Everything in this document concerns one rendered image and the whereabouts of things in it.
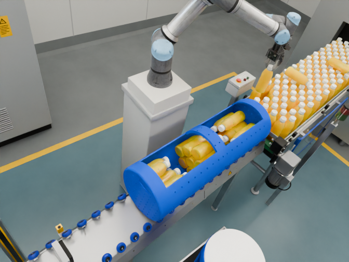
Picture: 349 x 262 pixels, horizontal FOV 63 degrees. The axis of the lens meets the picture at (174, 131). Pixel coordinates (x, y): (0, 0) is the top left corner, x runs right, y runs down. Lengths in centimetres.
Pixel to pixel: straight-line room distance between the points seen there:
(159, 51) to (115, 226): 90
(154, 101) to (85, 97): 192
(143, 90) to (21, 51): 115
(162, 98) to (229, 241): 80
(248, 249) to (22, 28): 202
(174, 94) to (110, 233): 79
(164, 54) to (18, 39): 123
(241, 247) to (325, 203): 191
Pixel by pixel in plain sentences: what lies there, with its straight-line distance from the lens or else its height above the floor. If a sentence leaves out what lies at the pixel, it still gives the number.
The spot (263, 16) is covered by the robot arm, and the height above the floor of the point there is 170.
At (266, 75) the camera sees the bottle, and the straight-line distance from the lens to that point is 196.
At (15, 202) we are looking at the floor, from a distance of 271.
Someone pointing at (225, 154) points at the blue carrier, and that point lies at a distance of 148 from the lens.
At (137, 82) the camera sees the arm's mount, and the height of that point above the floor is 123.
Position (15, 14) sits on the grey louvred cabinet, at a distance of 234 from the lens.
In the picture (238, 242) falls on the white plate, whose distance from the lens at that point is 143.
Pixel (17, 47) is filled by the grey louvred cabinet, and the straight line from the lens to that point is 245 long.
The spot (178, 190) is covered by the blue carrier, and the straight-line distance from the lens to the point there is 131.
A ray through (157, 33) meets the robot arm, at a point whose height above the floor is 146.
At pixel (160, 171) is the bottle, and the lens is 139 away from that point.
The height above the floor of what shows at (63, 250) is 108.
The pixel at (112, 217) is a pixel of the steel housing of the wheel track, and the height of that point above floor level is 93.
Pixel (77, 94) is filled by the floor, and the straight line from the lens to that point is 345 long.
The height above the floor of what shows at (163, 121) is 105.
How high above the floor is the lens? 229
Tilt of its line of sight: 47 degrees down
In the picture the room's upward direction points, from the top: 14 degrees clockwise
